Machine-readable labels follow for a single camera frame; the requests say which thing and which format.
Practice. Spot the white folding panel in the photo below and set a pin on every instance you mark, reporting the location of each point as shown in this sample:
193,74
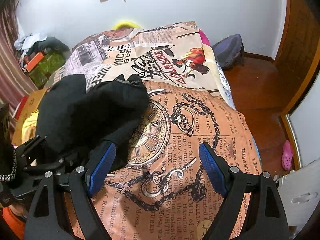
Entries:
299,192

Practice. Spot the dark green jacket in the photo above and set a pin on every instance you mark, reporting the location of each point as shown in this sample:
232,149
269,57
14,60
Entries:
52,43

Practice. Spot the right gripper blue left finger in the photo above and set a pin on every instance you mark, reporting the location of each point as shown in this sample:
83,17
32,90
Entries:
48,216

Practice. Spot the newspaper print bed cover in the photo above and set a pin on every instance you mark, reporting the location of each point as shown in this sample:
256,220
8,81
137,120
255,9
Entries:
163,191

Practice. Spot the pink croc shoe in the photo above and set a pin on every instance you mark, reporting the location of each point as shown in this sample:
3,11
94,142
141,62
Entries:
287,156

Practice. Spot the purple grey backpack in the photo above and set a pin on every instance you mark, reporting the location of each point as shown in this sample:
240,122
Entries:
229,52

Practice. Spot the red white box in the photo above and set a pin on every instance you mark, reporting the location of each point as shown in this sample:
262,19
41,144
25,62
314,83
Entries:
20,107

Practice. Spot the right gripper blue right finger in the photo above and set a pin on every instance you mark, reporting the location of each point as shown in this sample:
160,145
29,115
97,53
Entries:
265,217

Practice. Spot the white clothes pile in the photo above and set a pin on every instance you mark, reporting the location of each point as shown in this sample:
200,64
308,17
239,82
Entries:
28,41

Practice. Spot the black zip hoodie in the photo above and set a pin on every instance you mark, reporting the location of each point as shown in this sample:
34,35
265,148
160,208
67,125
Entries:
76,120

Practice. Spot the white wardrobe sliding door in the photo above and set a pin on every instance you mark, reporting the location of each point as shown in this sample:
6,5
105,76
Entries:
302,125

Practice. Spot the yellow fleece blanket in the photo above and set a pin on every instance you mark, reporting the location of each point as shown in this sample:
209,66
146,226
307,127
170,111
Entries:
29,127

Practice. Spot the green patterned storage box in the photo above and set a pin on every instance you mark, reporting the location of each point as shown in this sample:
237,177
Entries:
51,62

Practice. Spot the brown wooden door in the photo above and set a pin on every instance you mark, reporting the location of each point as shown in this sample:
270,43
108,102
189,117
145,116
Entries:
297,59

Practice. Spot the orange box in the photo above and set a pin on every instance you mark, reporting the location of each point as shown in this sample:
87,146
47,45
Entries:
34,61

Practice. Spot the red striped curtain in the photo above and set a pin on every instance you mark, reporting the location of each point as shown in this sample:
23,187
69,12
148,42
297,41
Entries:
14,83

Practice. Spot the orange sleeve forearm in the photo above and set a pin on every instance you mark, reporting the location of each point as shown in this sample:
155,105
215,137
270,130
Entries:
15,224

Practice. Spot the wooden lap desk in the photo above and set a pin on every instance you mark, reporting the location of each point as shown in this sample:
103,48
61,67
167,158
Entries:
30,105

